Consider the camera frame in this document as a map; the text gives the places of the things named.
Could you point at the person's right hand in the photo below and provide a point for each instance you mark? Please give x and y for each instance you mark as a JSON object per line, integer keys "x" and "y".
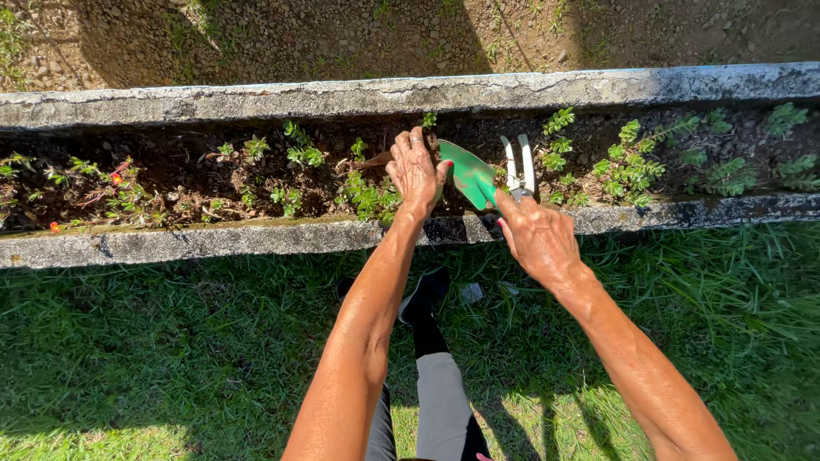
{"x": 543, "y": 242}

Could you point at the person's left hand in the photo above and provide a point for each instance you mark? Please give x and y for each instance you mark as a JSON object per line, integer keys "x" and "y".
{"x": 416, "y": 176}

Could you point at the green garden trowel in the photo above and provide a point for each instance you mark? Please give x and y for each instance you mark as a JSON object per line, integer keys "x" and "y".
{"x": 471, "y": 174}

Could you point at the dry brown leaf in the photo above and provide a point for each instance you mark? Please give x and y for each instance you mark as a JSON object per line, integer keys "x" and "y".
{"x": 371, "y": 161}

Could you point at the gray litter scrap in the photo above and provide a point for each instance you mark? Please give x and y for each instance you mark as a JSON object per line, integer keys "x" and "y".
{"x": 471, "y": 293}

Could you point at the row of green succulent plants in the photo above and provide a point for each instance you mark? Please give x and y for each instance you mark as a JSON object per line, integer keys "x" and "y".
{"x": 631, "y": 166}

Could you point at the black and white shoe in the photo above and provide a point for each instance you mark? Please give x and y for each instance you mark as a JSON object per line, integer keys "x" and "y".
{"x": 423, "y": 294}

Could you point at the black sock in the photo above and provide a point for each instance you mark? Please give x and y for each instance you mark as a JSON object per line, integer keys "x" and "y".
{"x": 428, "y": 326}

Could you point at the long concrete planter trough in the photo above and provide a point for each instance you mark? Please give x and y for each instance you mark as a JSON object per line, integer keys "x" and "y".
{"x": 256, "y": 102}

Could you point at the person's gray trouser leg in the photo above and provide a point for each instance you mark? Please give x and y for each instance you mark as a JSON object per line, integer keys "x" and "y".
{"x": 442, "y": 410}

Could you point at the red-flowered creeping plant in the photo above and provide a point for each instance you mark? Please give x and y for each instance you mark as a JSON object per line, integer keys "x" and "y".
{"x": 109, "y": 189}

